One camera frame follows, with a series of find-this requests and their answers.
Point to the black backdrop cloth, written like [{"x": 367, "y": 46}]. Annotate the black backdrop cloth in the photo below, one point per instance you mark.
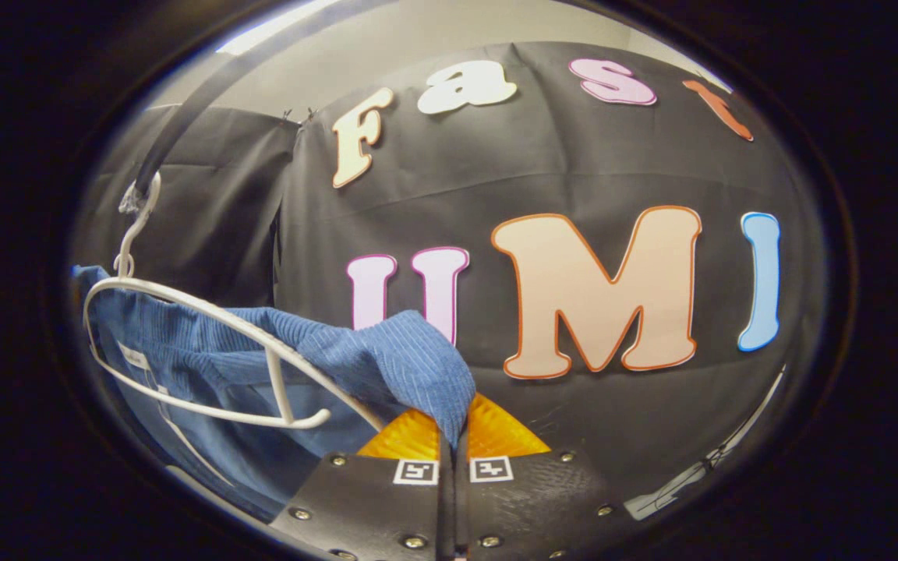
[{"x": 574, "y": 156}]

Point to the white hanger with taped hook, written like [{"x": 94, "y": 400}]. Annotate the white hanger with taped hook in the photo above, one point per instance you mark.
[{"x": 281, "y": 389}]

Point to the black clothes rack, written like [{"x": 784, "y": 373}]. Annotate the black clothes rack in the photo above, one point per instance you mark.
[{"x": 178, "y": 125}]

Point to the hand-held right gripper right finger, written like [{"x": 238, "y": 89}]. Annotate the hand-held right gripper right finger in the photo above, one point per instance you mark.
[{"x": 527, "y": 506}]

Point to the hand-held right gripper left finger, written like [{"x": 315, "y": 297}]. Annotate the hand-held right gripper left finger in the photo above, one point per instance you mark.
[{"x": 371, "y": 506}]

